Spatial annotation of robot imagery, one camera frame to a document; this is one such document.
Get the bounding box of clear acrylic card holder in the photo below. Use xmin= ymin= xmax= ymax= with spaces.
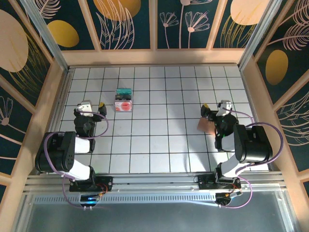
xmin=113 ymin=88 xmax=134 ymax=113

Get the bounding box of red white card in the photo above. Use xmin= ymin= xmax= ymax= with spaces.
xmin=114 ymin=100 xmax=133 ymax=112

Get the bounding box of black controller module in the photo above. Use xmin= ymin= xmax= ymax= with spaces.
xmin=215 ymin=190 xmax=242 ymax=208
xmin=81 ymin=193 xmax=99 ymax=210

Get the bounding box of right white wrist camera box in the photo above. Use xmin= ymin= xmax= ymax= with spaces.
xmin=216 ymin=99 xmax=233 ymax=116

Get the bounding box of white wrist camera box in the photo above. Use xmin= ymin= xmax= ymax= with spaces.
xmin=216 ymin=99 xmax=233 ymax=116
xmin=76 ymin=100 xmax=94 ymax=118

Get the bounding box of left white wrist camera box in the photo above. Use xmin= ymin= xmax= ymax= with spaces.
xmin=76 ymin=100 xmax=94 ymax=118

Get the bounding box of aluminium side rail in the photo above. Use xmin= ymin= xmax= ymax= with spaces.
xmin=37 ymin=66 xmax=74 ymax=175

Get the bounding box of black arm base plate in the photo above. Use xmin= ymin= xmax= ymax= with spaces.
xmin=69 ymin=175 xmax=113 ymax=193
xmin=197 ymin=174 xmax=242 ymax=191

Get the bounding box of aluminium mounting rail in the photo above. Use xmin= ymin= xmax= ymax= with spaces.
xmin=24 ymin=173 xmax=288 ymax=194

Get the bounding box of aluminium corner post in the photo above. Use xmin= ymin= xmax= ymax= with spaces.
xmin=19 ymin=0 xmax=71 ymax=73
xmin=238 ymin=0 xmax=278 ymax=71

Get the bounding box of perforated metal cable tray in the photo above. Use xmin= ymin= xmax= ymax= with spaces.
xmin=33 ymin=195 xmax=218 ymax=204

